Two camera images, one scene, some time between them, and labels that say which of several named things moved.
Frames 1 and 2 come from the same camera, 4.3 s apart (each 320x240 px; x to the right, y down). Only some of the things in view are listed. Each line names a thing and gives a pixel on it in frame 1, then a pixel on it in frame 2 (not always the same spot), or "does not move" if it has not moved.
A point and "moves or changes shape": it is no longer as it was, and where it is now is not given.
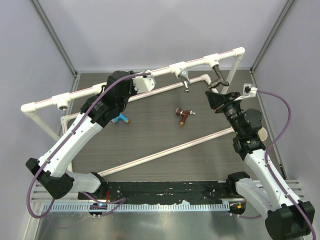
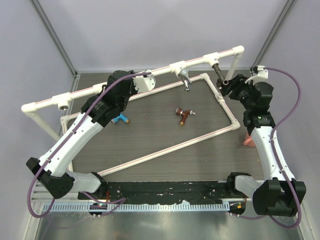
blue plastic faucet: [115, 119] does not move
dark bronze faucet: [220, 80] moves or changes shape
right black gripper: [215, 100] to [235, 84]
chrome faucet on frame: [185, 80] does not move
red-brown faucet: [184, 114] does not move
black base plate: [210, 191] does not move
